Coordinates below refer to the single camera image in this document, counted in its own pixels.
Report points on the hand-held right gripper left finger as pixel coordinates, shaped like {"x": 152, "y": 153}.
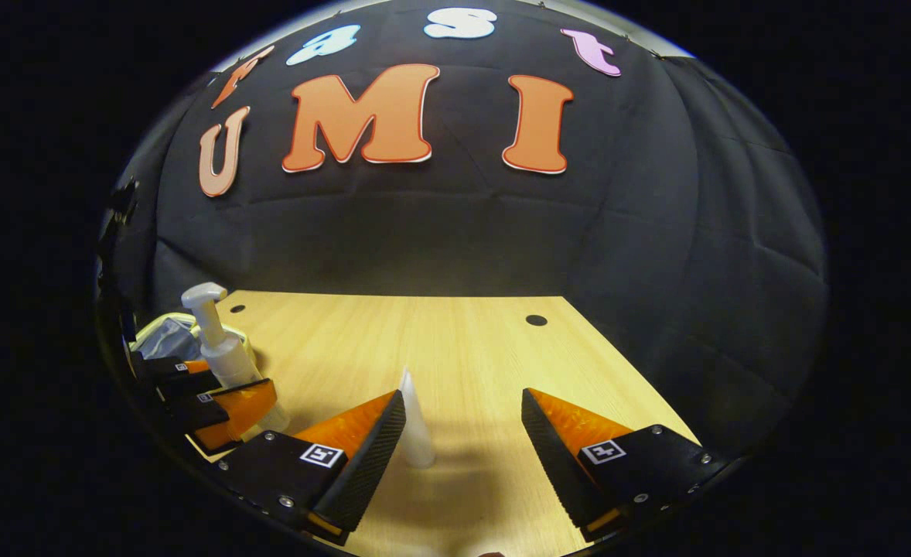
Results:
{"x": 370, "y": 464}

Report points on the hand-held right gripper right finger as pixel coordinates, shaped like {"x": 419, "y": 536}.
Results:
{"x": 556, "y": 464}

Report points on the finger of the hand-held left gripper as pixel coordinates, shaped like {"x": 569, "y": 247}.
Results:
{"x": 243, "y": 410}
{"x": 185, "y": 375}

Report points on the cream suitcase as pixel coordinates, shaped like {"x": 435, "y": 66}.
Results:
{"x": 163, "y": 339}

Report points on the white pump bottle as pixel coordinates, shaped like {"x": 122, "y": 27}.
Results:
{"x": 227, "y": 356}

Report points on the white squeeze tube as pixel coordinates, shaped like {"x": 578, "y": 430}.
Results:
{"x": 417, "y": 441}

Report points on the black backdrop cloth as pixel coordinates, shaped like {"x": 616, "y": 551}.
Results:
{"x": 463, "y": 232}

